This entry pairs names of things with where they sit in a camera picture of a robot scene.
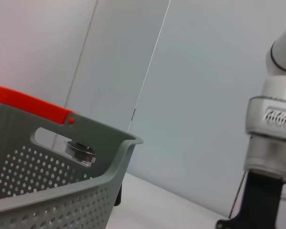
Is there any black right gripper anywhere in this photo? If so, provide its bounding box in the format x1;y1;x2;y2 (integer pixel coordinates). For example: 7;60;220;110
216;171;286;229

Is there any grey perforated plastic storage basket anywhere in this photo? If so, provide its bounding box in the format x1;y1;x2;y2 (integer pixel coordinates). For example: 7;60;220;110
0;100;143;229

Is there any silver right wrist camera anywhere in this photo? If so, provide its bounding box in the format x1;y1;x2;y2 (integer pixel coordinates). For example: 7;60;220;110
245;95;286;138

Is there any glass carafe with black handle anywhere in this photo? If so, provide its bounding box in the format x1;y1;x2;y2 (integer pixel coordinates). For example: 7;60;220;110
64;140;123;207

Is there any orange basket carry handle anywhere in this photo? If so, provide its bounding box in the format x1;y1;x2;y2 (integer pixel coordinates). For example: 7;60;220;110
0;83;76;126

